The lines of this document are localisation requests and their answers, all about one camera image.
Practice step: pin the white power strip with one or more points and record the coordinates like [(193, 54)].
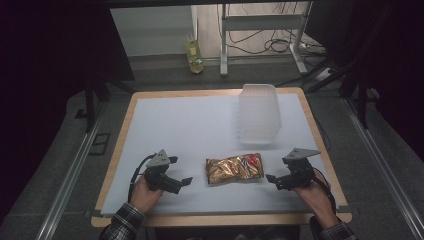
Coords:
[(324, 74)]

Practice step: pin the yellow green bottle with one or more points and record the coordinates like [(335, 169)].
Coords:
[(194, 55)]

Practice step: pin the person's right hand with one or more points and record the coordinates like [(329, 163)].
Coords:
[(316, 200)]

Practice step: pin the silver floor rail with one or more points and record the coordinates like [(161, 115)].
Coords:
[(68, 186), (383, 166)]

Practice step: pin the golden crinkled snack packet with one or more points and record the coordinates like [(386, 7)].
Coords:
[(233, 169)]

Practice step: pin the person's left hand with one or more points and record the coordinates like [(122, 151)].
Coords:
[(144, 196)]

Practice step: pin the black metal stand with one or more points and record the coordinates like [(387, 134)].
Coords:
[(361, 100), (90, 100)]

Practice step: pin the white metal desk frame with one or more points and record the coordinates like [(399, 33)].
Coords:
[(260, 22)]

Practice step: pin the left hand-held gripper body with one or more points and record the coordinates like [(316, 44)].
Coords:
[(161, 180)]

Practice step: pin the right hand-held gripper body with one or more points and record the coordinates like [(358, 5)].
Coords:
[(298, 175)]

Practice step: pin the clear plastic container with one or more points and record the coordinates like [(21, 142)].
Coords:
[(259, 115)]

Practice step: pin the white table mat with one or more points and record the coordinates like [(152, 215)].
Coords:
[(200, 126)]

